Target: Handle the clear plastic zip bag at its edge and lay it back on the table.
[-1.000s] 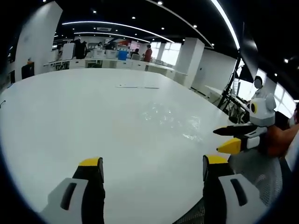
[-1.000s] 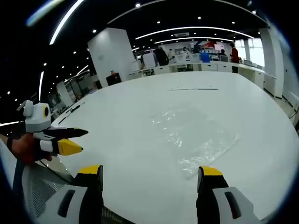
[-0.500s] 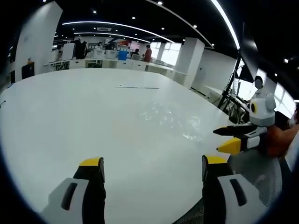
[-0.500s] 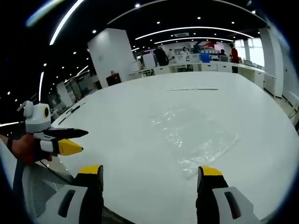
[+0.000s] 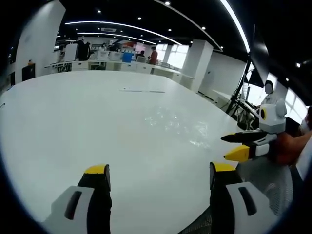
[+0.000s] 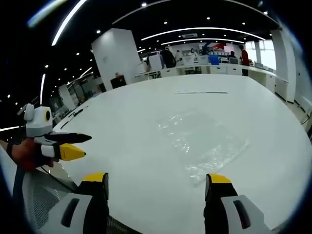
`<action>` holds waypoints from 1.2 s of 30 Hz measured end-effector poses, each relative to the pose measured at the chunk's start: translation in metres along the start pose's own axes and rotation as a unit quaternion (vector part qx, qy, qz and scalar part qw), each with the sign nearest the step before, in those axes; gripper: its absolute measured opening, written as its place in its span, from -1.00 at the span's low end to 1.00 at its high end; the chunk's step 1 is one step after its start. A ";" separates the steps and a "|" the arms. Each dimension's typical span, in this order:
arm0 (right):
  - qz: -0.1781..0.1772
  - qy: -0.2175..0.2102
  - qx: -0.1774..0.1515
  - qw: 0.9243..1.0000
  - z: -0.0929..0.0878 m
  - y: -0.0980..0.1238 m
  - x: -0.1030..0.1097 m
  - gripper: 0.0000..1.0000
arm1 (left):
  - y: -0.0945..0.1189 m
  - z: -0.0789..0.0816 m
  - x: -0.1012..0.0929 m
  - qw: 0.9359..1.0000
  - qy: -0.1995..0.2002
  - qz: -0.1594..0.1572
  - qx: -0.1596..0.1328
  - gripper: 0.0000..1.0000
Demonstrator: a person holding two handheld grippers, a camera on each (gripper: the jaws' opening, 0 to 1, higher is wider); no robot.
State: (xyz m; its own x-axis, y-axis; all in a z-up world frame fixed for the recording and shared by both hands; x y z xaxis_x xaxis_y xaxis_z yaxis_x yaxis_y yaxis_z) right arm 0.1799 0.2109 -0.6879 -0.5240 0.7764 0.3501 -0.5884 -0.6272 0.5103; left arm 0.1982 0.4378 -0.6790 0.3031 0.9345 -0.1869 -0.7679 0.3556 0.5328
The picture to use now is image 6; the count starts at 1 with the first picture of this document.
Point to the white long counter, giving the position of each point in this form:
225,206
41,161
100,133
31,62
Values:
219,70

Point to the white square pillar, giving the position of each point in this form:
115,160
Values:
113,58

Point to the clear food packaging bag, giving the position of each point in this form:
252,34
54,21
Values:
202,146

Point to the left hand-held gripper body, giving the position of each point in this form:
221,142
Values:
37,122

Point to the blue storage box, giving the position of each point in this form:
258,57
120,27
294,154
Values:
214,59

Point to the grey mesh office chair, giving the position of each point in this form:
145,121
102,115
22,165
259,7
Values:
41,200

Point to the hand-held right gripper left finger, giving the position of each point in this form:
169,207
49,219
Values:
93,209

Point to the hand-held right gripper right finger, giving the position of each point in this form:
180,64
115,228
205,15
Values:
219,207

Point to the black chair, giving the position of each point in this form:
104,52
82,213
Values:
118,81

